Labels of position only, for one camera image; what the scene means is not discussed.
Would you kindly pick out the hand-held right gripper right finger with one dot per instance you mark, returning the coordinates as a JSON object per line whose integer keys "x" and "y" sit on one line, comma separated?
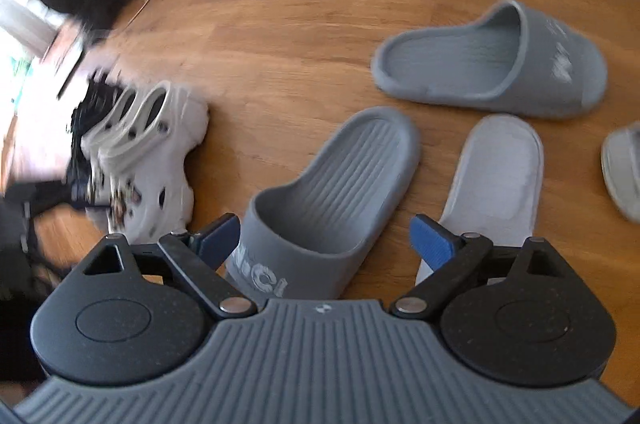
{"x": 432, "y": 241}

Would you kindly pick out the dark grey slide sandal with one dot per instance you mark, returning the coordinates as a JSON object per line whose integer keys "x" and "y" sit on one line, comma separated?
{"x": 320, "y": 184}
{"x": 465, "y": 68}

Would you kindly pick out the light grey open-toe slipper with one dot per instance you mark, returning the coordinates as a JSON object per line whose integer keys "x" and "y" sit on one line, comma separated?
{"x": 625, "y": 168}
{"x": 500, "y": 174}

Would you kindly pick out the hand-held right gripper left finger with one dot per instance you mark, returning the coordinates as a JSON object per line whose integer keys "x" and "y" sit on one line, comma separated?
{"x": 220, "y": 239}

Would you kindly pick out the white clog with charms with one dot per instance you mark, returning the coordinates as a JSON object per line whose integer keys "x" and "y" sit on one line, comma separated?
{"x": 170, "y": 163}
{"x": 102, "y": 138}

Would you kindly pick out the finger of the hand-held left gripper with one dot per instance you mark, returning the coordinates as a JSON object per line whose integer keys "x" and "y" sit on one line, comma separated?
{"x": 50, "y": 201}

